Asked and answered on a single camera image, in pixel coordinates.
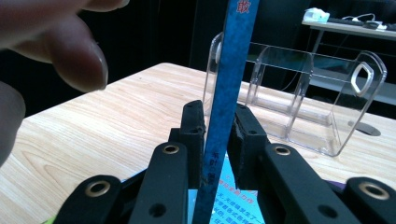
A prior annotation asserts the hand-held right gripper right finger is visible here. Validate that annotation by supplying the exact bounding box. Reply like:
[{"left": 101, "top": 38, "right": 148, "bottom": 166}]
[{"left": 227, "top": 104, "right": 270, "bottom": 190}]

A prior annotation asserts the round table grommet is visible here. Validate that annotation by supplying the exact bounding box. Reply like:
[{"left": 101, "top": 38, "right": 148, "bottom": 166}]
[{"left": 347, "top": 120, "right": 382, "bottom": 137}]

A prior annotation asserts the light blue picture book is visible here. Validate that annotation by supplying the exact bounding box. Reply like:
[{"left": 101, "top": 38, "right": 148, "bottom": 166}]
[{"left": 41, "top": 155, "right": 260, "bottom": 224}]

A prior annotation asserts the white metal desk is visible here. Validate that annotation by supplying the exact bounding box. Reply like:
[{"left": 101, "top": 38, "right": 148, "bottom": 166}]
[{"left": 301, "top": 19, "right": 396, "bottom": 106}]

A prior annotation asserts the black keyboard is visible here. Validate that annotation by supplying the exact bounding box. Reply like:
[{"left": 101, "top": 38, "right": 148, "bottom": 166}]
[{"left": 326, "top": 17, "right": 365, "bottom": 27}]

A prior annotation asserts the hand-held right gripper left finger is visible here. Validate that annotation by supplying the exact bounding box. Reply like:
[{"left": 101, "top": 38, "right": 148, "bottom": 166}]
[{"left": 169, "top": 100, "right": 206, "bottom": 190}]

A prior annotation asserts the dark blue picture book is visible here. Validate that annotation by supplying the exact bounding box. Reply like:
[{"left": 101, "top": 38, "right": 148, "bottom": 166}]
[{"left": 191, "top": 0, "right": 261, "bottom": 224}]

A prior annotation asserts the white tissue pack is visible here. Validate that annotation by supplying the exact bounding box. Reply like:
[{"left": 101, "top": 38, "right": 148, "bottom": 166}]
[{"left": 303, "top": 7, "right": 331, "bottom": 24}]

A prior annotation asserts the clear acrylic book rack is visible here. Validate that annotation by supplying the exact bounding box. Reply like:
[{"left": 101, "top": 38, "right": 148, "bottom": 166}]
[{"left": 202, "top": 31, "right": 389, "bottom": 158}]

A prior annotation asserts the white cable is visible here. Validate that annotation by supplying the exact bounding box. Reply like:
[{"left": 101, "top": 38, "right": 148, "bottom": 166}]
[{"left": 342, "top": 12, "right": 376, "bottom": 22}]

